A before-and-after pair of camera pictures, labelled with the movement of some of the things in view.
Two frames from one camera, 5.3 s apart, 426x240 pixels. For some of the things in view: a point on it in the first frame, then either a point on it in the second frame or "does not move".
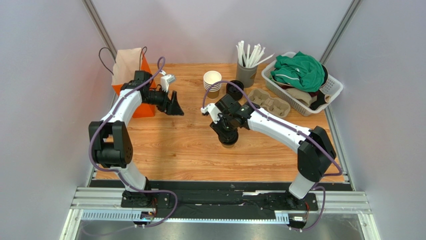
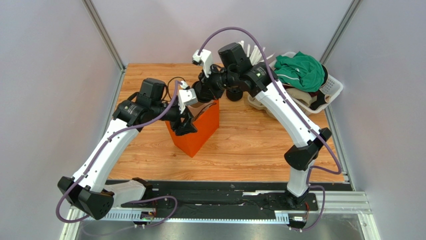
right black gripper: (225, 129) -> (203, 92)
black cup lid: (229, 139) -> (203, 93)
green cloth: (300, 70) does not move
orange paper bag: (127, 62) -> (205, 116)
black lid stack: (233, 91) does not move
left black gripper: (171, 107) -> (186, 126)
